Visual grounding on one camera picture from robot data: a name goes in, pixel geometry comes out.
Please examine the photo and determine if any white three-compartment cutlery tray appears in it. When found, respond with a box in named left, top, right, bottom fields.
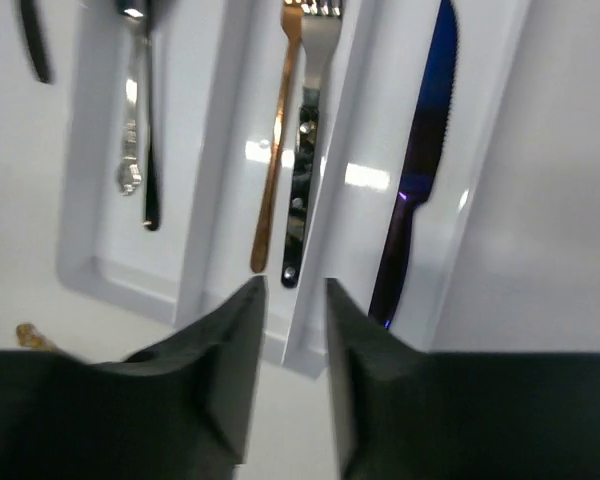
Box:
left=57, top=1, right=529, bottom=377

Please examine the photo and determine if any copper fork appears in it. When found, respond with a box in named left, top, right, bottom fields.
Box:
left=250, top=0, right=302, bottom=274

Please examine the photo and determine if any blue knife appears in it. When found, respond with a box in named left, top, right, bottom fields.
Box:
left=368, top=1, right=459, bottom=328

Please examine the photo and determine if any black knife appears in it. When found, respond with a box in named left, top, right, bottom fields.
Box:
left=17, top=0, right=54, bottom=85

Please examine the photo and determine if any black spoon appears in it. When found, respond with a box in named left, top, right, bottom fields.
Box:
left=143, top=1, right=161, bottom=232

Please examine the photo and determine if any silver fork with black handle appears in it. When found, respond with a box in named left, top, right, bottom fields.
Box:
left=281, top=1, right=344, bottom=289

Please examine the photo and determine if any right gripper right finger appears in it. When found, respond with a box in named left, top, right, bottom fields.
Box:
left=325, top=278, right=600, bottom=479

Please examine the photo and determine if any gold spoon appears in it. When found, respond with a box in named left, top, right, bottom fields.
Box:
left=15, top=323, right=57, bottom=351

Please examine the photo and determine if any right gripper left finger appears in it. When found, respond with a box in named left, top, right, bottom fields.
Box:
left=0, top=276, right=267, bottom=479

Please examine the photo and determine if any silver spoon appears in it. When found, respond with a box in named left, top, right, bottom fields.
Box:
left=116, top=1, right=147, bottom=196

